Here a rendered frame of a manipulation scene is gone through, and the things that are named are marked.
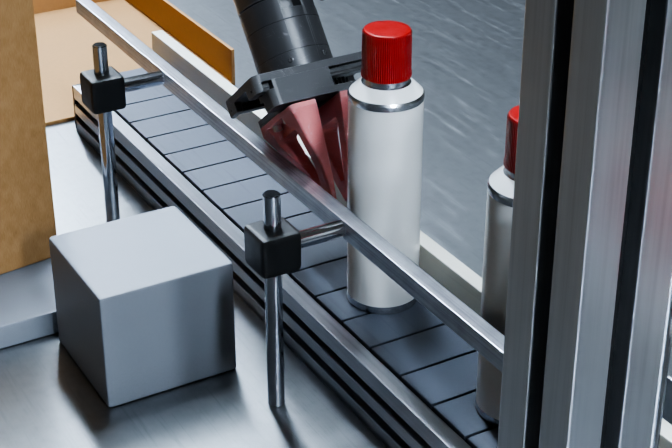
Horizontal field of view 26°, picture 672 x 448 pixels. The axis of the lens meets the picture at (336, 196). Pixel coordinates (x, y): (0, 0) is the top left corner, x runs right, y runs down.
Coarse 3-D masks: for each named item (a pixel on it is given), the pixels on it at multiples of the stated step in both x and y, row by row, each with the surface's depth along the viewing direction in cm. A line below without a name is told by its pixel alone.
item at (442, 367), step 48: (144, 96) 137; (192, 144) 127; (240, 192) 119; (288, 192) 119; (336, 240) 112; (336, 288) 106; (384, 336) 100; (432, 336) 100; (432, 384) 95; (480, 432) 91
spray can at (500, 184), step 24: (504, 168) 85; (504, 192) 84; (504, 216) 84; (504, 240) 85; (504, 264) 86; (504, 288) 86; (480, 312) 90; (504, 312) 87; (480, 360) 90; (480, 384) 91; (480, 408) 92
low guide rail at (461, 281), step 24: (168, 48) 139; (192, 72) 135; (216, 72) 133; (216, 96) 131; (240, 120) 128; (336, 192) 114; (432, 240) 105; (432, 264) 104; (456, 264) 102; (456, 288) 101; (480, 288) 99
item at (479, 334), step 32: (128, 32) 129; (160, 64) 122; (192, 96) 116; (224, 128) 112; (256, 160) 108; (320, 192) 101; (352, 224) 97; (384, 256) 94; (416, 288) 91; (448, 320) 88; (480, 320) 87; (480, 352) 86
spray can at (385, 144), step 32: (384, 32) 95; (384, 64) 95; (352, 96) 96; (384, 96) 95; (416, 96) 96; (352, 128) 97; (384, 128) 96; (416, 128) 97; (352, 160) 98; (384, 160) 97; (416, 160) 98; (352, 192) 100; (384, 192) 98; (416, 192) 99; (384, 224) 99; (416, 224) 101; (352, 256) 102; (416, 256) 102; (352, 288) 103; (384, 288) 102
